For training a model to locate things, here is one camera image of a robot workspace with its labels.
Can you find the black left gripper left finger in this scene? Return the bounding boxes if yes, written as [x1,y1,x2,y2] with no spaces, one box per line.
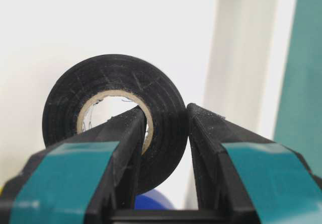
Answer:
[1,107,146,223]

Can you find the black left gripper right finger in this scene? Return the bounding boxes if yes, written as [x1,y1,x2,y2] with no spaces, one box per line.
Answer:
[187,103,321,223]

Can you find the blue tape roll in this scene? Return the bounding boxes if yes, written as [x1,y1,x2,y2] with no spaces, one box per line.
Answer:
[134,189,175,210]

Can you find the black tape roll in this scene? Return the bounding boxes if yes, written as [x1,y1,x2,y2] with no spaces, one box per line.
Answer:
[42,54,189,194]

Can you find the white plastic case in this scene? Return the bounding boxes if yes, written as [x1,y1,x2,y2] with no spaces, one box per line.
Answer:
[0,0,300,211]

